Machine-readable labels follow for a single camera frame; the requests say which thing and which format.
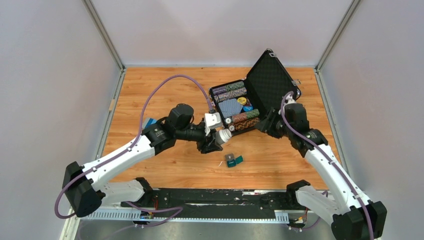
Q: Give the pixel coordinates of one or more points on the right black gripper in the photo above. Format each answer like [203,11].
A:
[266,125]

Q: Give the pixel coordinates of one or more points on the brown poker chip row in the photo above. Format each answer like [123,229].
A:
[249,123]

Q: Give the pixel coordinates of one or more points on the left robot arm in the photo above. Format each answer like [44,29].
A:
[88,186]

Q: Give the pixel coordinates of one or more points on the red green chip row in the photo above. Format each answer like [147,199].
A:
[241,117]

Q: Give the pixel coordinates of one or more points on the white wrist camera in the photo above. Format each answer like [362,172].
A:
[212,121]
[289,99]

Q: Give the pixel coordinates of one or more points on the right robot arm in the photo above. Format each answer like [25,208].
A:
[351,214]

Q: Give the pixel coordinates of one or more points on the blue playing card deck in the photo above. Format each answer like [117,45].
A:
[230,107]

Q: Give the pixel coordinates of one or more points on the black poker chip case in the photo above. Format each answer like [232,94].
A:
[266,83]

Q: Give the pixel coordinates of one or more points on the blue green toy block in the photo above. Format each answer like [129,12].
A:
[147,122]

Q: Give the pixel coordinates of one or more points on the purple green chip row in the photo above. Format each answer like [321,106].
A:
[228,88]

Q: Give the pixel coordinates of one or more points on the blue dealer chip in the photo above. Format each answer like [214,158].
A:
[247,108]

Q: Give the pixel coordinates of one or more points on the purple brown chip row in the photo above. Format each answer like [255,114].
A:
[230,94]

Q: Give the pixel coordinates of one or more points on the yellow dealer chip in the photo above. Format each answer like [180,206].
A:
[242,100]

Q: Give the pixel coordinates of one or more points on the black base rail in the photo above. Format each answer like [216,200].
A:
[227,204]

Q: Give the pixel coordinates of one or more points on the white pill bottle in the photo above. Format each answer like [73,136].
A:
[223,136]

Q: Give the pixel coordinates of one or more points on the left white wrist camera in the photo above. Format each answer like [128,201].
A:
[212,121]

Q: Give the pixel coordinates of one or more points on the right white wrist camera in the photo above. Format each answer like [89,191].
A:
[289,99]

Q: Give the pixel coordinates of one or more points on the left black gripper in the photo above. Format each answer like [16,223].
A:
[210,146]

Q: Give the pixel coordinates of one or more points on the teal pill organizer box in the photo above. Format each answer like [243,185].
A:
[232,160]

